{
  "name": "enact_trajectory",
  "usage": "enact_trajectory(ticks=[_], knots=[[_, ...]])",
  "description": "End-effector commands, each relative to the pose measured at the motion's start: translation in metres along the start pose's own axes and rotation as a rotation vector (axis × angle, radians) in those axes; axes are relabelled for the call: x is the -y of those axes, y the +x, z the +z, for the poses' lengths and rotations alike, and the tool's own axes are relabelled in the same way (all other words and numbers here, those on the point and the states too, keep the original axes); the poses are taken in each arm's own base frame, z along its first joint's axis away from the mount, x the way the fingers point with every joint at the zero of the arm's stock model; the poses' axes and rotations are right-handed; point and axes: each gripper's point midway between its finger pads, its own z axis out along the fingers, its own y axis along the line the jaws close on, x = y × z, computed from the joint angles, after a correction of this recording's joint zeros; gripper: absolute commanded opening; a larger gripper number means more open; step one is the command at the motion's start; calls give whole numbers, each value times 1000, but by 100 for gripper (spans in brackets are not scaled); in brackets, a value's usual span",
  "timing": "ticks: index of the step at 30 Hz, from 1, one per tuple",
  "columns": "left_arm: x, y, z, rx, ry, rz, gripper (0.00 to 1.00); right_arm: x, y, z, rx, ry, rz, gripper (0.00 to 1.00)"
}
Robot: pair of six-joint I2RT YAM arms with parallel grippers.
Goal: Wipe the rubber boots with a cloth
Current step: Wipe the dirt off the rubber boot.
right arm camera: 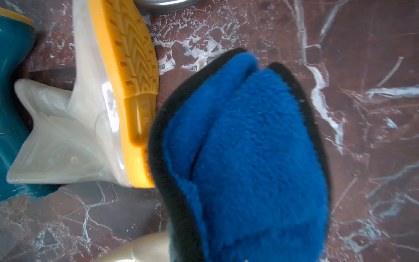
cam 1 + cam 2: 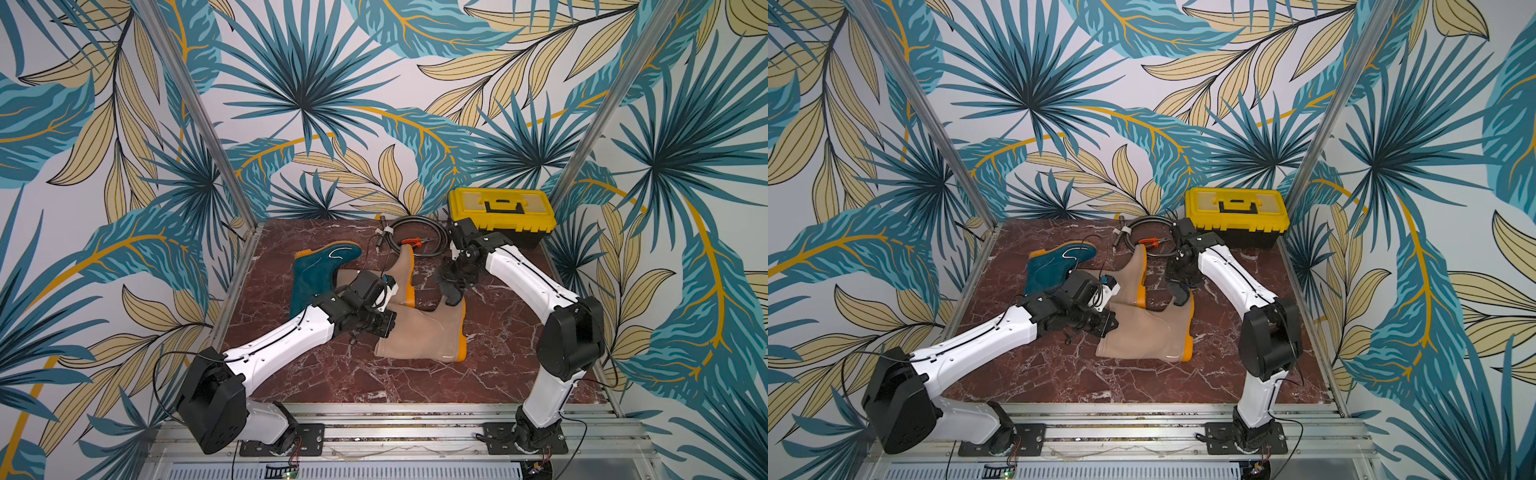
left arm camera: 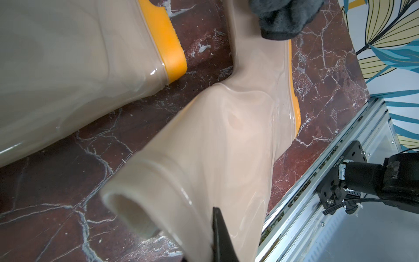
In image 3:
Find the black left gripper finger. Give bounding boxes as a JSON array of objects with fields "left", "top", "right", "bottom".
[{"left": 212, "top": 207, "right": 239, "bottom": 262}]

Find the beige boot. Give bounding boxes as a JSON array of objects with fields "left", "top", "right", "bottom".
[
  {"left": 100, "top": 1, "right": 301, "bottom": 262},
  {"left": 1, "top": 1, "right": 187, "bottom": 166}
]

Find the blue grey cloth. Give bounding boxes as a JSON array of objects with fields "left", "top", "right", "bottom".
[{"left": 248, "top": 0, "right": 325, "bottom": 41}]

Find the aluminium front rail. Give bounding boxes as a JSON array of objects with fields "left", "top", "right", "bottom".
[{"left": 255, "top": 98, "right": 401, "bottom": 262}]

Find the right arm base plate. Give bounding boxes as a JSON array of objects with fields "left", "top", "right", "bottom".
[{"left": 315, "top": 140, "right": 367, "bottom": 209}]

